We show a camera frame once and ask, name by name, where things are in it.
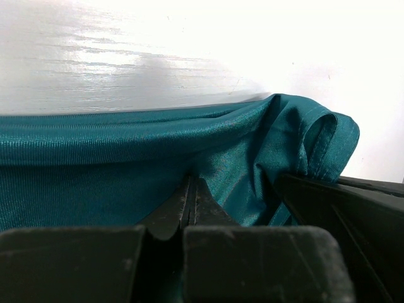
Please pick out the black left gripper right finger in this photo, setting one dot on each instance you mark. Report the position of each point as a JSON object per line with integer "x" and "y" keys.
{"x": 206, "y": 211}

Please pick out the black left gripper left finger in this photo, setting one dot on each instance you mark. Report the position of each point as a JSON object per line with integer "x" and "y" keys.
{"x": 171, "y": 215}

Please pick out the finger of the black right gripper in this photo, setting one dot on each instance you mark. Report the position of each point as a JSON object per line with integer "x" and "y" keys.
{"x": 392, "y": 188}
{"x": 368, "y": 225}

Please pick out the teal cloth napkin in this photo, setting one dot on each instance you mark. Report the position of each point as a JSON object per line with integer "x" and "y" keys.
{"x": 115, "y": 168}

